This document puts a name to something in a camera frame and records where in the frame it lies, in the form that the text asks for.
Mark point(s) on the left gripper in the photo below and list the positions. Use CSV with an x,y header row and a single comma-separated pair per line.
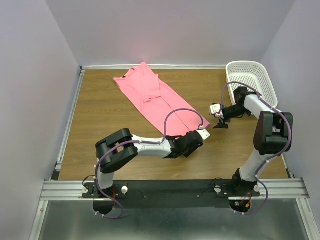
x,y
187,154

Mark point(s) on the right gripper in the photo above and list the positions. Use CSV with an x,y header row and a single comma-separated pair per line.
x,y
221,124

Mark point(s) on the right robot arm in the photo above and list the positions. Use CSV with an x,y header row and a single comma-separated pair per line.
x,y
272,137

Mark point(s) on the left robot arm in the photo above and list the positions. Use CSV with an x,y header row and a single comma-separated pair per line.
x,y
119,148

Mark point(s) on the white plastic basket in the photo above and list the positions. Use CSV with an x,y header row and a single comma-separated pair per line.
x,y
255,75

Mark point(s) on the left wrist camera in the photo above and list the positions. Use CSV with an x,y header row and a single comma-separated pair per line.
x,y
203,132

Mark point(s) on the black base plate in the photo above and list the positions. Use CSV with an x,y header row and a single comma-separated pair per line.
x,y
153,194

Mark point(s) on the aluminium frame rail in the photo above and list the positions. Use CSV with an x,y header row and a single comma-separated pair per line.
x,y
102,109

